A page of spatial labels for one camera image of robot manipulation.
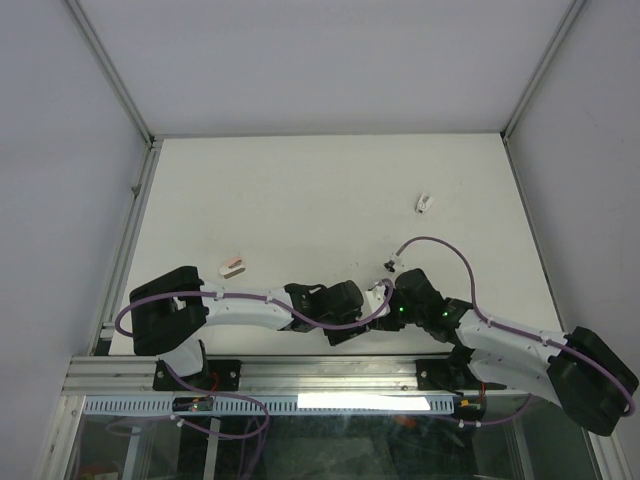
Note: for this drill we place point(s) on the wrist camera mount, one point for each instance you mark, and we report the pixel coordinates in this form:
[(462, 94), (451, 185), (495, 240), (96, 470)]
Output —
[(394, 264), (377, 300)]

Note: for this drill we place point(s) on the white slotted cable duct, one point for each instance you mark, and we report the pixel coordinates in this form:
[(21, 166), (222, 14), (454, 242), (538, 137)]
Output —
[(288, 405)]

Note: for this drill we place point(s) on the aluminium frame post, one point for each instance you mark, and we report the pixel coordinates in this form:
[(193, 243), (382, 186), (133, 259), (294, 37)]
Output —
[(561, 33), (90, 36)]

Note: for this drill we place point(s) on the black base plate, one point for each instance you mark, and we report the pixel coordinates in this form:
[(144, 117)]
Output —
[(210, 376), (438, 374)]

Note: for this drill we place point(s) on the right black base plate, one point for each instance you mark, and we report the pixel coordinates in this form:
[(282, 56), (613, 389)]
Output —
[(438, 374)]

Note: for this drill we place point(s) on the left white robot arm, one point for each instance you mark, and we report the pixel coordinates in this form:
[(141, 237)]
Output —
[(169, 310)]

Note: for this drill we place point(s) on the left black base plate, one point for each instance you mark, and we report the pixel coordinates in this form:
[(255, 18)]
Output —
[(210, 376)]

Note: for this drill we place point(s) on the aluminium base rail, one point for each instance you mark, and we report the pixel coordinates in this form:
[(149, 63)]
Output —
[(263, 375)]

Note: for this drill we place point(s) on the right aluminium frame post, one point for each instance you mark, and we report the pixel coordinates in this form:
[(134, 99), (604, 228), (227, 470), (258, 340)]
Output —
[(561, 33)]

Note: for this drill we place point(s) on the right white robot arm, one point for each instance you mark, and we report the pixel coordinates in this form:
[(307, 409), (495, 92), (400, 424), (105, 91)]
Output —
[(575, 371)]

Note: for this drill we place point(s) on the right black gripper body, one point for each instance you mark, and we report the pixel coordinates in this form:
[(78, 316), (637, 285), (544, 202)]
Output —
[(399, 315)]

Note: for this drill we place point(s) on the left aluminium frame post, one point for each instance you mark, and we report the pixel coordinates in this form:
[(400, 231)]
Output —
[(90, 36)]

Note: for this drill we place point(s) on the white staple remover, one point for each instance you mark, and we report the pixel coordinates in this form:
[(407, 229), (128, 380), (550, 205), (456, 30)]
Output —
[(423, 204)]

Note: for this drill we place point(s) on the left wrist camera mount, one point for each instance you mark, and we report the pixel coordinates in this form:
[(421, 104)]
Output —
[(377, 300)]

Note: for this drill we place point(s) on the pink white mini stapler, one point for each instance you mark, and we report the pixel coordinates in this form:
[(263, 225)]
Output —
[(232, 268)]

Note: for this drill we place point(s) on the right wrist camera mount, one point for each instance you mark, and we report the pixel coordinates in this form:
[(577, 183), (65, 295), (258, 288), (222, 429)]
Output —
[(394, 264)]

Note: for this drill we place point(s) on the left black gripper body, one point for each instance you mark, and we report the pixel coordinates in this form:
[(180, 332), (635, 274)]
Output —
[(336, 336)]

